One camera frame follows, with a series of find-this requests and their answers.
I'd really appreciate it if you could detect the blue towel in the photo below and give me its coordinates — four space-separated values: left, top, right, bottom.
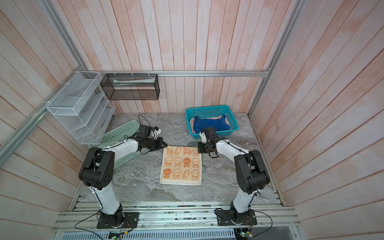
192 114 232 134

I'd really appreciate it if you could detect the pink towel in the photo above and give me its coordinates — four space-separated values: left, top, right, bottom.
189 114 232 134

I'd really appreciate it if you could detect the orange patterned towel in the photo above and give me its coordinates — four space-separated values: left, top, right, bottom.
160 146 202 186

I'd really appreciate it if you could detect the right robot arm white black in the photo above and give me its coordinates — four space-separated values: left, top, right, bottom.
198 127 270 226

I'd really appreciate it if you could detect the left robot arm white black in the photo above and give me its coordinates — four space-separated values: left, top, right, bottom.
79 125 168 228

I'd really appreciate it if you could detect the mint green perforated basket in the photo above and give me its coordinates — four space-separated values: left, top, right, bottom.
88 120 140 170

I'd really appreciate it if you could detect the teal plastic basket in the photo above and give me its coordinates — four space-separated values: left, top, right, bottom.
186 105 239 140

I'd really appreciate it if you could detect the green circuit board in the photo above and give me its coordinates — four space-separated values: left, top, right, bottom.
234 229 253 240

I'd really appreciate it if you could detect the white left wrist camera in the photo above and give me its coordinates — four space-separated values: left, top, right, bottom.
151 127 161 140

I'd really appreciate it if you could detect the black wire mesh basket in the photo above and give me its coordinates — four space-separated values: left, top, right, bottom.
101 73 160 101

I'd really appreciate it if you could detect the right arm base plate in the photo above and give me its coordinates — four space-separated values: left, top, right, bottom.
214 208 257 227

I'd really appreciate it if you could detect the white wire mesh shelf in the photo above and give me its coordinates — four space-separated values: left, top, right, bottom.
47 72 116 145

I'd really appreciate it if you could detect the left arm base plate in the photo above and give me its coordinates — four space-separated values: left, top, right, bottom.
97 212 140 229

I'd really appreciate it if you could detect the black cable at base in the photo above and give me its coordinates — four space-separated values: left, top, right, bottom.
74 209 106 240

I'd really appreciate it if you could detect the aluminium frame rail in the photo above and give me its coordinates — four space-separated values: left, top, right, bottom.
1 1 307 166

